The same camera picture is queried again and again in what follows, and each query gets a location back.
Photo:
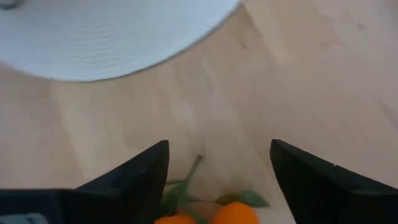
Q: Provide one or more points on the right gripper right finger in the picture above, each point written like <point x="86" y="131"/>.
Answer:
<point x="326" y="193"/>

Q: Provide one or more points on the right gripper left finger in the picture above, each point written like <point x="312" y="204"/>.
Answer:
<point x="136" y="186"/>

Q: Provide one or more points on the tangerine sprig with leaves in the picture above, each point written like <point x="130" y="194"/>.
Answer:
<point x="234" y="213"/>

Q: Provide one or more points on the white plate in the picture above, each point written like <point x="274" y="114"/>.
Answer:
<point x="102" y="37"/>

